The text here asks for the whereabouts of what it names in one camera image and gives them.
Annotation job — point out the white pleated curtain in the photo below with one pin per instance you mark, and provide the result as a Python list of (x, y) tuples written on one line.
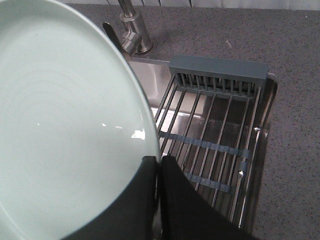
[(309, 5)]

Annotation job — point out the stainless steel sink basin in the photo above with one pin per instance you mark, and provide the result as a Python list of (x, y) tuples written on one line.
[(262, 125)]

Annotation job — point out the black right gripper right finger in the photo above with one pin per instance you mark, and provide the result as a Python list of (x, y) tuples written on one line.
[(185, 215)]

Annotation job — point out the light green round plate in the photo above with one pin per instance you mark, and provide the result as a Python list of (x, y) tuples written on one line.
[(75, 122)]

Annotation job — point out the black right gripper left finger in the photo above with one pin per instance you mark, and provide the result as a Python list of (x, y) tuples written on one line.
[(130, 216)]

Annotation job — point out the brushed steel faucet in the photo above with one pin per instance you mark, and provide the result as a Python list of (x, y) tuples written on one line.
[(135, 40)]

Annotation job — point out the grey metal drying rack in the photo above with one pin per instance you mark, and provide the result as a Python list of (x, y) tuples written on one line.
[(217, 130)]

